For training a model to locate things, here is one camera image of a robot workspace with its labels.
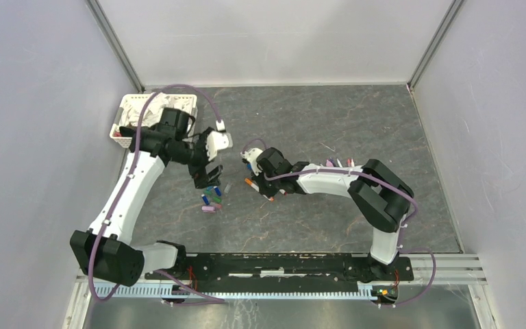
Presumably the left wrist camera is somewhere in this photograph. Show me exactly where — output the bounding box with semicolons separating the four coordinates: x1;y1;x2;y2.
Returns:
205;131;233;161

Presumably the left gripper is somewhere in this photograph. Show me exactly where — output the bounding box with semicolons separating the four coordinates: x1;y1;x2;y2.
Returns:
171;128;224;189

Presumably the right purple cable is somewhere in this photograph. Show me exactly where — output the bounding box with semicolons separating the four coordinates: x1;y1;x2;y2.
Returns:
241;138;438;308

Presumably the grey cable duct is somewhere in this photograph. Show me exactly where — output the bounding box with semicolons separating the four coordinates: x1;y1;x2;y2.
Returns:
91;283;377;301

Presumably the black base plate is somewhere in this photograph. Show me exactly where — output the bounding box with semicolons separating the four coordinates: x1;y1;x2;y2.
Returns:
167;253;414;293

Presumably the orange cap marker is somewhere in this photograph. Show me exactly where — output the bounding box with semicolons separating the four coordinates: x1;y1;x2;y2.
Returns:
245;178;274;202

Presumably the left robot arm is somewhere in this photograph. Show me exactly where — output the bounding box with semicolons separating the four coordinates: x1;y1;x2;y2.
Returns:
69;108;232;287

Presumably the purple cable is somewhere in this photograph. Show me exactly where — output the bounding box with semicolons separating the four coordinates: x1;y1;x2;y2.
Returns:
86;83;227;307
241;138;438;308

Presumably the white crumpled cloth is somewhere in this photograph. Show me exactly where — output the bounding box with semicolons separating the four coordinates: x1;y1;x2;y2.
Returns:
120;91;173;129

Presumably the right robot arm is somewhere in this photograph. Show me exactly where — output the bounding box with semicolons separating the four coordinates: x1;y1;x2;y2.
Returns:
240;147;418;280

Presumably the white plastic basket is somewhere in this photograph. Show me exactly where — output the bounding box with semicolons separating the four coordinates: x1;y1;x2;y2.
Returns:
109;93;197;149

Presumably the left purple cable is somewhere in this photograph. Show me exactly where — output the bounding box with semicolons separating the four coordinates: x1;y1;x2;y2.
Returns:
86;83;227;307

